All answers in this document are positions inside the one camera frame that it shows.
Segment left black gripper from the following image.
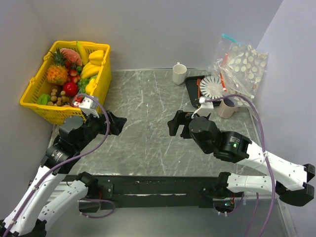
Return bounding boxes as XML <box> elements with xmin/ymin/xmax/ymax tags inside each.
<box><xmin>76</xmin><ymin>109</ymin><xmax>126</xmax><ymax>151</ymax></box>

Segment toy pineapple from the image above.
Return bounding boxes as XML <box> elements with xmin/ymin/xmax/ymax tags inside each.
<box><xmin>47</xmin><ymin>49</ymin><xmax>68</xmax><ymax>86</ymax></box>

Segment polka dot zip bag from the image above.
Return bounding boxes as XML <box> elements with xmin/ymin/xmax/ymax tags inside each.
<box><xmin>222</xmin><ymin>43</ymin><xmax>268</xmax><ymax>99</ymax></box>

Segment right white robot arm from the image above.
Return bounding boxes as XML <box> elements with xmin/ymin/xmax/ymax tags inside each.
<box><xmin>167</xmin><ymin>110</ymin><xmax>316</xmax><ymax>206</ymax></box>

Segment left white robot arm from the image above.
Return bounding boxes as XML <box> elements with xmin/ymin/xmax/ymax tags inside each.
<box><xmin>0</xmin><ymin>111</ymin><xmax>127</xmax><ymax>237</ymax></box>

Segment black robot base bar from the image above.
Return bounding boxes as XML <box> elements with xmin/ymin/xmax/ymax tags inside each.
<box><xmin>74</xmin><ymin>174</ymin><xmax>245</xmax><ymax>210</ymax></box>

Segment clear zip bag orange seal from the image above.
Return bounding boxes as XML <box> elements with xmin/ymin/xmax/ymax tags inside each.
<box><xmin>219</xmin><ymin>53</ymin><xmax>240</xmax><ymax>111</ymax></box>

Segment clear zip bag blue seal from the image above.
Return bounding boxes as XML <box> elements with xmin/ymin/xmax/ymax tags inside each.
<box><xmin>208</xmin><ymin>34</ymin><xmax>238</xmax><ymax>76</ymax></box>

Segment yellow plastic basket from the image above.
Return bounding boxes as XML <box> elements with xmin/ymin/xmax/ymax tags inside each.
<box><xmin>20</xmin><ymin>41</ymin><xmax>112</xmax><ymax>124</ymax></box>

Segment black plastic tray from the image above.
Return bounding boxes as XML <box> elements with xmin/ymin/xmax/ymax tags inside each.
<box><xmin>185</xmin><ymin>75</ymin><xmax>209</xmax><ymax>108</ymax></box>

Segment yellow toy lemon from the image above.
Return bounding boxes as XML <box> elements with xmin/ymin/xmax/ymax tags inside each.
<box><xmin>85</xmin><ymin>78</ymin><xmax>96</xmax><ymax>95</ymax></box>

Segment striped white plate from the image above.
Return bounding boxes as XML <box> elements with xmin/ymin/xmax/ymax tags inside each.
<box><xmin>199</xmin><ymin>76</ymin><xmax>227</xmax><ymax>99</ymax></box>

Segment beige paper cup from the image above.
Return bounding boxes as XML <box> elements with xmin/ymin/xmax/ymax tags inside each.
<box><xmin>218</xmin><ymin>98</ymin><xmax>237</xmax><ymax>119</ymax></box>

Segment white ceramic mug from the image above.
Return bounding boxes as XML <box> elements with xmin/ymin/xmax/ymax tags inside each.
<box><xmin>172</xmin><ymin>62</ymin><xmax>187</xmax><ymax>85</ymax></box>

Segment green toy grapes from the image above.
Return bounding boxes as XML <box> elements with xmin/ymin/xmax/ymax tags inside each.
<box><xmin>77</xmin><ymin>78</ymin><xmax>90</xmax><ymax>93</ymax></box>

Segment red toy apple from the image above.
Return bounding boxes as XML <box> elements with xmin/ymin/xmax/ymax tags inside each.
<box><xmin>63</xmin><ymin>82</ymin><xmax>79</xmax><ymax>97</ymax></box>

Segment yellow toy banana bunch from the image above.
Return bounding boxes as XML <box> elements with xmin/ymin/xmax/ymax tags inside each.
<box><xmin>81</xmin><ymin>62</ymin><xmax>101</xmax><ymax>79</ymax></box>

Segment red toy strawberries bunch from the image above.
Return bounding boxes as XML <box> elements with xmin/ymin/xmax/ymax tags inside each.
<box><xmin>65</xmin><ymin>60</ymin><xmax>82</xmax><ymax>84</ymax></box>

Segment brown toy longan bunch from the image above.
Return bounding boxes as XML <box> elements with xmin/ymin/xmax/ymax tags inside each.
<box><xmin>47</xmin><ymin>88</ymin><xmax>70</xmax><ymax>107</ymax></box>

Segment yellow toy bell pepper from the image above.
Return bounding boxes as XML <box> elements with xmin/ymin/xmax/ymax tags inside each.
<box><xmin>88</xmin><ymin>50</ymin><xmax>105</xmax><ymax>66</ymax></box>

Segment green toy starfruit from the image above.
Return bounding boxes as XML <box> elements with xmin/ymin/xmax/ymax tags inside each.
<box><xmin>37</xmin><ymin>94</ymin><xmax>51</xmax><ymax>105</ymax></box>

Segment toy watermelon slice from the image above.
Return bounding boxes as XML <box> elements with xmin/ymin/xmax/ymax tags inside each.
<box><xmin>60</xmin><ymin>48</ymin><xmax>82</xmax><ymax>66</ymax></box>

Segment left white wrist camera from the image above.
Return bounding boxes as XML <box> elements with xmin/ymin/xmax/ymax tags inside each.
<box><xmin>79</xmin><ymin>96</ymin><xmax>99</xmax><ymax>118</ymax></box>

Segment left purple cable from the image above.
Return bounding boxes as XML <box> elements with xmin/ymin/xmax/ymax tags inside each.
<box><xmin>1</xmin><ymin>93</ymin><xmax>111</xmax><ymax>235</ymax></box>

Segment purple cable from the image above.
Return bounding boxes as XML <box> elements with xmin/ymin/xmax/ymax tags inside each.
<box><xmin>1</xmin><ymin>93</ymin><xmax>111</xmax><ymax>235</ymax></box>
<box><xmin>202</xmin><ymin>94</ymin><xmax>277</xmax><ymax>237</ymax></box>

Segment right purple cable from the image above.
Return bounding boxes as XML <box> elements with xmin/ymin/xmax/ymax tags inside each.
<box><xmin>202</xmin><ymin>94</ymin><xmax>277</xmax><ymax>237</ymax></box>

